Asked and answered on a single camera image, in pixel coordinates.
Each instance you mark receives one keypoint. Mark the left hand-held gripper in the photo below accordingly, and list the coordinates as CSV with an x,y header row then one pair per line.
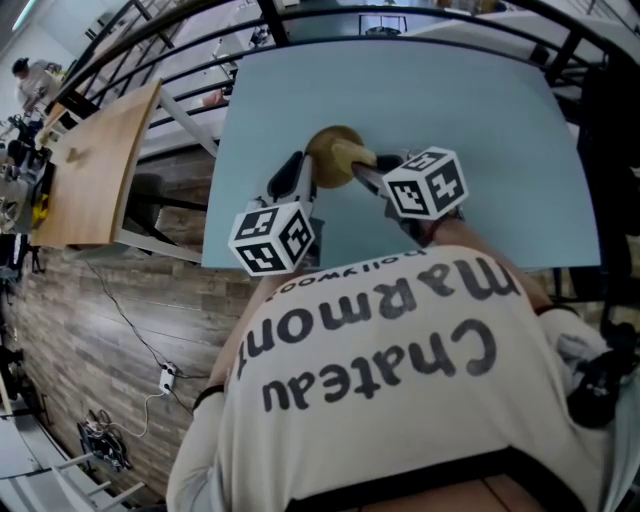
x,y
260,230

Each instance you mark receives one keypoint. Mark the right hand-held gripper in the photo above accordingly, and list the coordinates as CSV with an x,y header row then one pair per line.
x,y
425,185

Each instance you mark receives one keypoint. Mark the yellow sponge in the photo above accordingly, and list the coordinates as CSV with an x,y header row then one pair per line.
x,y
355,156

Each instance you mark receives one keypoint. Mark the brown wooden bowl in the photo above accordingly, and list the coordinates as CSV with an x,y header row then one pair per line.
x,y
330,135

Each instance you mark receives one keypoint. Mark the wooden table with white legs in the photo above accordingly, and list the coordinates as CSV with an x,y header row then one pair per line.
x,y
95,180

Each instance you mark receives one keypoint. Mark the white printed t-shirt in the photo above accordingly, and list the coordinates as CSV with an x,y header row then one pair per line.
x,y
400,380

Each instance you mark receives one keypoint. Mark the white power strip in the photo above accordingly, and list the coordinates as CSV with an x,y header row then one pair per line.
x,y
167,378

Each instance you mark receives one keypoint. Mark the cluttered equipment desk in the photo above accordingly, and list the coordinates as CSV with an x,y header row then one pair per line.
x,y
22,175

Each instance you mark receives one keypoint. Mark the white metal frame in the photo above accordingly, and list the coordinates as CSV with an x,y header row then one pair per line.
x,y
85,480

